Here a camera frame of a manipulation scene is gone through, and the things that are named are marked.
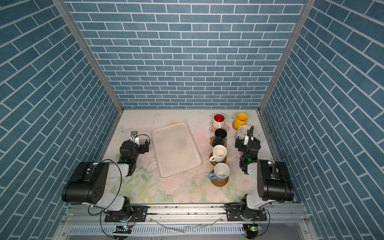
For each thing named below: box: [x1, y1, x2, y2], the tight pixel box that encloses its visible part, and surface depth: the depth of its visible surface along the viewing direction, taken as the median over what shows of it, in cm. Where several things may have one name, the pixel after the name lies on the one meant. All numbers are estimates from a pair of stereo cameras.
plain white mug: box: [209, 144, 228, 163], surface depth 88 cm
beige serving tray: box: [151, 121, 202, 178], surface depth 99 cm
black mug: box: [212, 128, 228, 147], surface depth 96 cm
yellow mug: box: [234, 113, 248, 131], surface depth 107 cm
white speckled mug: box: [234, 125, 251, 140], surface depth 100 cm
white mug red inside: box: [212, 113, 226, 130], surface depth 107 cm
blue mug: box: [208, 162, 231, 182], surface depth 81 cm
